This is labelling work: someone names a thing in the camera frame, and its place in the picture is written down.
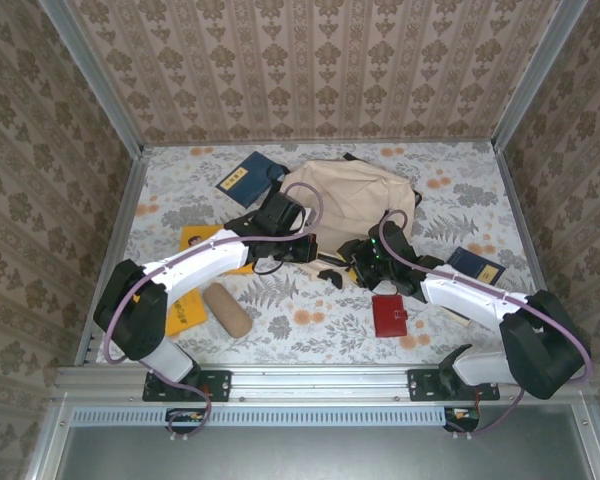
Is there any large blue book pale label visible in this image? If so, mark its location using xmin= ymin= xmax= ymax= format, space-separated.
xmin=214 ymin=150 xmax=291 ymax=210

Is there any beige backpack with black straps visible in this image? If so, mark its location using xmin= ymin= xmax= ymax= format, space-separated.
xmin=265 ymin=152 xmax=425 ymax=291

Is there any yellow book with portrait cover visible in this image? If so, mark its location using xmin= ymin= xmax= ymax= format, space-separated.
xmin=179 ymin=224 xmax=256 ymax=277

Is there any small dark blue book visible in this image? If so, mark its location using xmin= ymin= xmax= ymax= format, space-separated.
xmin=444 ymin=245 xmax=507 ymax=327

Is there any tan cork glasses case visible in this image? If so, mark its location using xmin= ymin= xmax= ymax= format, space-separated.
xmin=202 ymin=282 xmax=254 ymax=340

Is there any yellow book with dark lettering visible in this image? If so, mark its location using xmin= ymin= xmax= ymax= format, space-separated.
xmin=165 ymin=287 xmax=207 ymax=337

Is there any red leather wallet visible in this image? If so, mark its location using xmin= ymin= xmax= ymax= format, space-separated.
xmin=371 ymin=294 xmax=409 ymax=339

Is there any floral patterned table cover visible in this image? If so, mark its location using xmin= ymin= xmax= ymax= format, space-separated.
xmin=95 ymin=142 xmax=561 ymax=365

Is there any grey metal panel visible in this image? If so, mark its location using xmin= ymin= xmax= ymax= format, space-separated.
xmin=57 ymin=424 xmax=594 ymax=480

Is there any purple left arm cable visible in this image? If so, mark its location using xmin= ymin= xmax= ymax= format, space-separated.
xmin=102 ymin=182 xmax=326 ymax=442

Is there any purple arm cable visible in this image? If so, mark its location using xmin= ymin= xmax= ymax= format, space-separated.
xmin=102 ymin=182 xmax=326 ymax=442
xmin=377 ymin=209 xmax=594 ymax=441

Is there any thin black left gripper cable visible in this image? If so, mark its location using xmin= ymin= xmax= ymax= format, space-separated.
xmin=252 ymin=257 xmax=302 ymax=278

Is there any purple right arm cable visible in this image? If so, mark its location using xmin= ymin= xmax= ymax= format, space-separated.
xmin=377 ymin=209 xmax=594 ymax=441

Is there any aluminium back rail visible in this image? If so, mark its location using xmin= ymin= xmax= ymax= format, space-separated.
xmin=140 ymin=138 xmax=499 ymax=149

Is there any aluminium front frame rail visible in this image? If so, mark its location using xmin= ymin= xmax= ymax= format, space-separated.
xmin=54 ymin=363 xmax=594 ymax=407

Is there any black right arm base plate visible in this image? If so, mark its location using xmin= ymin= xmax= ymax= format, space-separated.
xmin=407 ymin=368 xmax=501 ymax=403

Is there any aluminium side rail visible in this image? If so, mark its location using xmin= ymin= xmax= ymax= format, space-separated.
xmin=73 ymin=144 xmax=154 ymax=369
xmin=493 ymin=143 xmax=545 ymax=297

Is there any white slotted cable duct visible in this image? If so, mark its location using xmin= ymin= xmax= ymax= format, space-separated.
xmin=72 ymin=405 xmax=451 ymax=427

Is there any black cable connector box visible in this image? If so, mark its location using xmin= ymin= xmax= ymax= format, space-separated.
xmin=165 ymin=406 xmax=207 ymax=435
xmin=443 ymin=405 xmax=481 ymax=434

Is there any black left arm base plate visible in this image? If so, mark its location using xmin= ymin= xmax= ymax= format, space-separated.
xmin=142 ymin=368 xmax=232 ymax=403

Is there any aluminium corner post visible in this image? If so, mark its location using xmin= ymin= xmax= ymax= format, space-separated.
xmin=37 ymin=0 xmax=146 ymax=156
xmin=490 ymin=0 xmax=590 ymax=154

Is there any aluminium lower frame bar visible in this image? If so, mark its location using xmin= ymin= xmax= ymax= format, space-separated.
xmin=572 ymin=399 xmax=600 ymax=480
xmin=23 ymin=399 xmax=74 ymax=480

